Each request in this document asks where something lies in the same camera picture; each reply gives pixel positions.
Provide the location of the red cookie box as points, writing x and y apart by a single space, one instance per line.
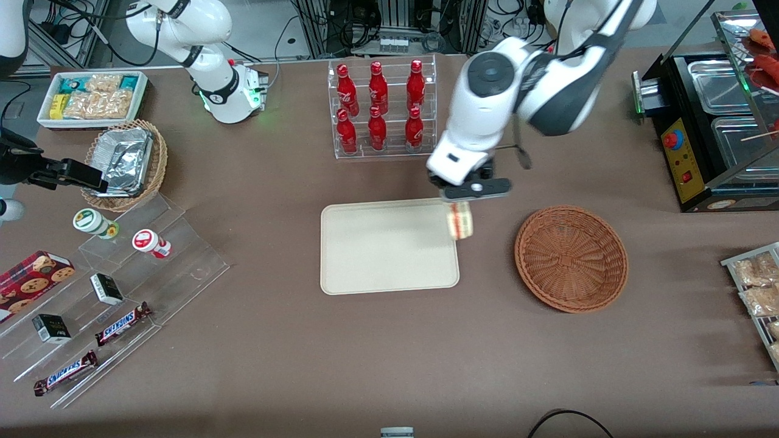
30 280

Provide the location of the grey white box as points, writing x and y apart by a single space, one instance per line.
397 433

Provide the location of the cream plastic tray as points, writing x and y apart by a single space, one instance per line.
389 249

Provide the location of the triangle sandwich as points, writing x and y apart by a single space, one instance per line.
461 222

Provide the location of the aluminium frame rack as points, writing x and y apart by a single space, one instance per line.
468 24

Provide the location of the teal snack packet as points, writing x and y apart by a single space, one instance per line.
73 85
129 82

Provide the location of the yellow snack packet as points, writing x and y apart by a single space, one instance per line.
57 106

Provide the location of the clear bag of rice crackers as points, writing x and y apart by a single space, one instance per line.
97 104
103 83

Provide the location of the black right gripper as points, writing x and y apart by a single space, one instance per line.
17 163

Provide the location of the clear acrylic bottle rack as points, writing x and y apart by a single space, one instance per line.
394 91

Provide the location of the clear acrylic stepped stand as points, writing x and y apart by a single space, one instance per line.
188 267

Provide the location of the snickers bar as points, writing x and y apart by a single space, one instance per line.
122 324
66 373

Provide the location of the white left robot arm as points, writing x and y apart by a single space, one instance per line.
548 91

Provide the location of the red lid yogurt cup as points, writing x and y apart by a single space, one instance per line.
148 241

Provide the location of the round brown wicker basket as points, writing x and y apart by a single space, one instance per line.
572 261

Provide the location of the green lid yogurt cup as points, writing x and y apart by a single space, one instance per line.
91 221

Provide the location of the white power strip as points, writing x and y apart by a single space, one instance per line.
394 44

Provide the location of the tan wicker basket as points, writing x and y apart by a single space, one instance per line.
159 164

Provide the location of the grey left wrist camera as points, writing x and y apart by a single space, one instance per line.
487 188

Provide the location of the black yellow food warmer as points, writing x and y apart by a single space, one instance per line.
684 152

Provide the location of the stack of foil trays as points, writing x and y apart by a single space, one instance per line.
125 161

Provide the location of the small black box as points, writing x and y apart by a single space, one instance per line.
52 328
106 289

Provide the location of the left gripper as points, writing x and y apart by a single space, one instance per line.
485 172

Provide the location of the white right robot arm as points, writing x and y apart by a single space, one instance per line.
213 85

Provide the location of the blue tape strip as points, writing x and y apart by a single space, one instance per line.
765 383

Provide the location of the red cola bottle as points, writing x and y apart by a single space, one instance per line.
378 88
415 85
347 134
347 91
377 131
414 131

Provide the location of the steel warmer pan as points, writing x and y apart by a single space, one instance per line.
739 143
721 85

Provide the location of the wooden skewer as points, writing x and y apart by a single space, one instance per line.
758 136

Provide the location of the white plastic snack bin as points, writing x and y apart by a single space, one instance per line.
45 115

